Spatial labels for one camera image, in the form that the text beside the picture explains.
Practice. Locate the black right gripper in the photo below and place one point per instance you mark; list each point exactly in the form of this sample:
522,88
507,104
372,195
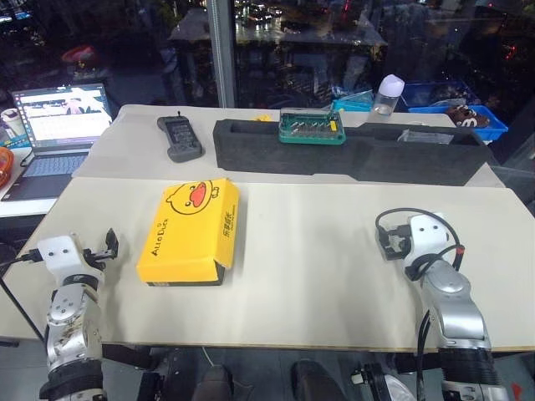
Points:
402,240

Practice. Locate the yellow duck box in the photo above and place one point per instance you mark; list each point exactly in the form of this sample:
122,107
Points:
190,234

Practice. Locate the orange round object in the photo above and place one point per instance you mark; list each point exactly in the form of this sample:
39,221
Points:
5,165

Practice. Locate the clear plastic bag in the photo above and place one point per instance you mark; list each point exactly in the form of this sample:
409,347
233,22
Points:
424,136

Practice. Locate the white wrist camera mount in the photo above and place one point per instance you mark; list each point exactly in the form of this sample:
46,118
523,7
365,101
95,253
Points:
428,236
60,255

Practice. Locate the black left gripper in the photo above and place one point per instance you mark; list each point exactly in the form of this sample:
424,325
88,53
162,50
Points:
95,257

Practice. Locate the teal plastic box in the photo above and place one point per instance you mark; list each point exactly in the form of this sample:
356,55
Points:
353,102

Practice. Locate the open grey laptop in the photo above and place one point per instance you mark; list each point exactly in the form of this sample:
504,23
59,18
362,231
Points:
54,138

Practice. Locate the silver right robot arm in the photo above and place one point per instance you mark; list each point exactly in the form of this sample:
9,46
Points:
453,317

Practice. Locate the blue plastic bin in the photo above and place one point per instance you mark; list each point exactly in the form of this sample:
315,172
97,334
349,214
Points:
460,108

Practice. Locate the white paper cup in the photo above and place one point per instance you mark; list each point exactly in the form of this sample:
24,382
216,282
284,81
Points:
9,121

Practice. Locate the grey window frame post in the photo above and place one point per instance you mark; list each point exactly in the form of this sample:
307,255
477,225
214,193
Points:
221,52

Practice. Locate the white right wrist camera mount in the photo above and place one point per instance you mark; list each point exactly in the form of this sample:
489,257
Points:
428,236

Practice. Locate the black handheld controller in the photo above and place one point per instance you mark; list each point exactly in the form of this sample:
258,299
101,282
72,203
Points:
180,138

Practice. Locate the clear bottle with lavender cap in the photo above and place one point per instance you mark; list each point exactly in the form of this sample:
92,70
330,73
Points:
388,94

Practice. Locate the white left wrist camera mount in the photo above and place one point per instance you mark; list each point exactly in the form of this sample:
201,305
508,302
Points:
60,255

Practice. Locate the green screwdriver bit case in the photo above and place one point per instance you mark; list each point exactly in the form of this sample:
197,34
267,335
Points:
311,125

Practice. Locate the black foam tray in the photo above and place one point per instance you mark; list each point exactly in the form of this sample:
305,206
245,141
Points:
351,152

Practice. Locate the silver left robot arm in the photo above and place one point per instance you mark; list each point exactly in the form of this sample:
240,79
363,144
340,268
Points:
71,317

